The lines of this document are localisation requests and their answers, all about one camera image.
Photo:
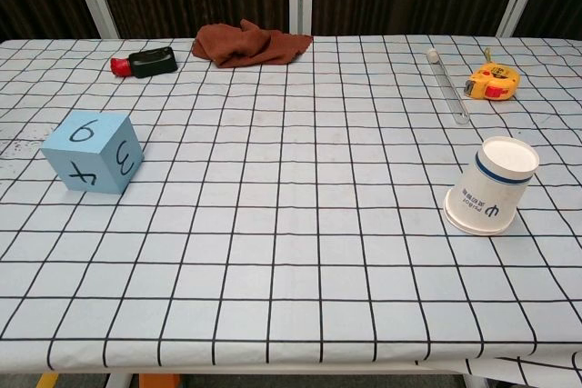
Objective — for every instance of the brown crumpled cloth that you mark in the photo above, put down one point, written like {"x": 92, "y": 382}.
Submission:
{"x": 250, "y": 45}

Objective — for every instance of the blue cube with numbers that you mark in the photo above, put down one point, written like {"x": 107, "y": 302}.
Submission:
{"x": 91, "y": 152}

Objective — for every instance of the black and red device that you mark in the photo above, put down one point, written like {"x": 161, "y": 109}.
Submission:
{"x": 147, "y": 63}

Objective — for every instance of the white paper cup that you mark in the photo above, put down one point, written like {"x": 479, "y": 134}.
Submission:
{"x": 491, "y": 192}

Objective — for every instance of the yellow tape measure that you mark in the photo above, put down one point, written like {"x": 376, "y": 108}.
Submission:
{"x": 493, "y": 81}

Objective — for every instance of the clear glass test tube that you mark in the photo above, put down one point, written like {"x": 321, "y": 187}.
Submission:
{"x": 448, "y": 88}

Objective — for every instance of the white grid tablecloth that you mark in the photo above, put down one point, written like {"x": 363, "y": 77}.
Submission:
{"x": 291, "y": 206}

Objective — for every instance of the orange box under table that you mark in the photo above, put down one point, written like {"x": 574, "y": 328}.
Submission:
{"x": 159, "y": 380}

